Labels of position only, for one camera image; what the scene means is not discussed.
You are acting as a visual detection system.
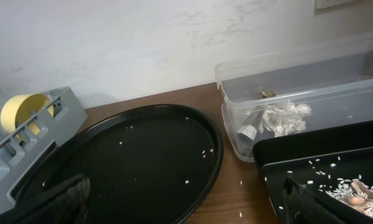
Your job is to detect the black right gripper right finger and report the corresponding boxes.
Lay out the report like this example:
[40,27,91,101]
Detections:
[282,177,345,224]

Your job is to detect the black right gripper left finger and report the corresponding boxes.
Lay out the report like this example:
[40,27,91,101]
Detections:
[0,174,91,224]

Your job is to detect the food leftovers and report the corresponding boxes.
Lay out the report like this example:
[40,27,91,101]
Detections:
[307,157,373,223]

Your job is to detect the white tissue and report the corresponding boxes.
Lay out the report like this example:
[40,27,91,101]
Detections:
[258,101,311,137]

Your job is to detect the brown coffee stick wrapper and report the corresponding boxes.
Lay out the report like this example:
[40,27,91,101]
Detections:
[237,90,277,141]

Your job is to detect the yellow plastic bowl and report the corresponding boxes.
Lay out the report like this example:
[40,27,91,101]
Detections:
[0,93,51,133]

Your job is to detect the grey dishwasher rack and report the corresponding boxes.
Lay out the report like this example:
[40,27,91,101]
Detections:
[0,86,88,214]

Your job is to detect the black rectangular tray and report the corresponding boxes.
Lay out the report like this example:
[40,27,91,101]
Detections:
[253,121,373,223]

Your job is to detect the round black tray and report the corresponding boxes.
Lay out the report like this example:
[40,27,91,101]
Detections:
[18,105,224,223]

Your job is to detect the clear plastic bin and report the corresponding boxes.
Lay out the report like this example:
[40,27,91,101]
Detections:
[215,32,373,162]

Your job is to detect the white wall control panel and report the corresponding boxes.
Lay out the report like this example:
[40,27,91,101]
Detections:
[315,0,355,10]

